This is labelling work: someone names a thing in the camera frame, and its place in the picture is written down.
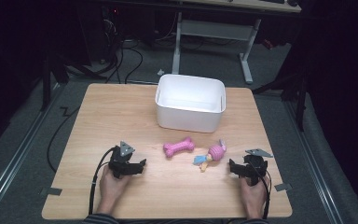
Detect black cable on floor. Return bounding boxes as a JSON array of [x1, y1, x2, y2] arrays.
[[46, 105, 82, 174]]

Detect person's right hand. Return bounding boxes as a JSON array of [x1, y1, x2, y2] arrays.
[[240, 175, 270, 220]]

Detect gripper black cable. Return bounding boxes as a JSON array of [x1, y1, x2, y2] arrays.
[[88, 146, 117, 217], [248, 160, 273, 220]]

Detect doll with pink hat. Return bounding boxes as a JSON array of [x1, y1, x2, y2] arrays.
[[193, 138, 227, 173]]

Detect pink bone toy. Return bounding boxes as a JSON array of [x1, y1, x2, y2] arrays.
[[162, 136, 196, 159]]

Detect dark computer tower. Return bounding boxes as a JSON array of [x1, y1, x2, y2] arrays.
[[76, 4, 120, 66]]

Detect grey tape piece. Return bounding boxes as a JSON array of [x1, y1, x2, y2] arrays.
[[39, 186, 63, 197], [273, 182, 294, 192]]

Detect bundle of black cables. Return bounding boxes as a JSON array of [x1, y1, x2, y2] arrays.
[[99, 8, 145, 85]]

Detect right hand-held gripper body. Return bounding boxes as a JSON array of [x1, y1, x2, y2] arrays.
[[242, 147, 274, 187]]

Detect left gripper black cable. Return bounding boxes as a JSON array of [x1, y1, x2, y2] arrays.
[[88, 146, 117, 217]]

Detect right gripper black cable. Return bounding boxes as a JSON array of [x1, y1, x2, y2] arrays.
[[248, 160, 273, 220]]

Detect wooden desk with white frame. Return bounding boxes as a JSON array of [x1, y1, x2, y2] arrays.
[[171, 0, 303, 85]]

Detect black stand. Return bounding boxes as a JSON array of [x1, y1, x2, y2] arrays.
[[251, 69, 309, 133], [39, 52, 71, 112]]

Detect person's left hand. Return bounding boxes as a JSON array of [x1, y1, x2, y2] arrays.
[[96, 164, 132, 215]]

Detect white plastic storage box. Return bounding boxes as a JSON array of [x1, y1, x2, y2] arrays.
[[154, 73, 227, 134]]

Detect metal floor rail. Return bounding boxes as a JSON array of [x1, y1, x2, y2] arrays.
[[283, 101, 346, 224], [0, 82, 63, 218]]

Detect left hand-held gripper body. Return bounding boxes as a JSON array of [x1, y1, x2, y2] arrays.
[[107, 140, 140, 179]]

